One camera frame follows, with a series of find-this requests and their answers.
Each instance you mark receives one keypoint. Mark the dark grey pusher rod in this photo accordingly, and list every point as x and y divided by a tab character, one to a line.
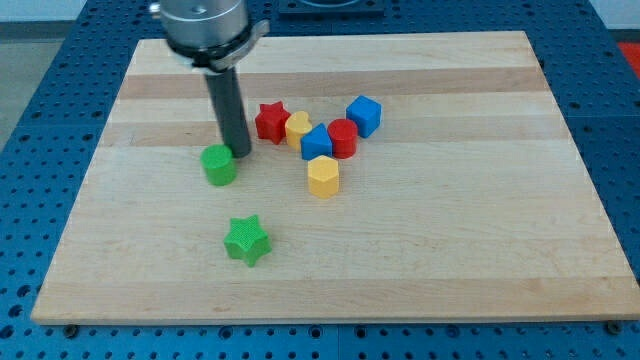
226	99

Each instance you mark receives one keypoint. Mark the green cylinder block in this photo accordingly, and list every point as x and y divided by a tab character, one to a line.
218	165

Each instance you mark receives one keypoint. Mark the red star block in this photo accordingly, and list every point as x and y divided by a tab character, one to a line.
270	122

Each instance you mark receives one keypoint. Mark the green star block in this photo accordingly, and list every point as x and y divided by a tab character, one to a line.
247	240

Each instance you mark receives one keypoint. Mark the yellow heart block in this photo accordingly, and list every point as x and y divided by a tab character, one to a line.
297	126

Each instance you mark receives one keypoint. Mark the blue triangle block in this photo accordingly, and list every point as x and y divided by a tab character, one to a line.
316	143

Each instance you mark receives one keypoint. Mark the red cylinder block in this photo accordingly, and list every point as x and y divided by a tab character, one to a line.
344	137

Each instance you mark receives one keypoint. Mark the yellow hexagon block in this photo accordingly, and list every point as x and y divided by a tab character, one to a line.
323	177

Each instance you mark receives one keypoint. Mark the blue cube block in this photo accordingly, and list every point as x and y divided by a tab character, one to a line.
366	113

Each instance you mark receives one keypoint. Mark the wooden board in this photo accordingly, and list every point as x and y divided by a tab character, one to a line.
470	203

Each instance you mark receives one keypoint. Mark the black mount plate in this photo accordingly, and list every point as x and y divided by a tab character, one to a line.
331	7

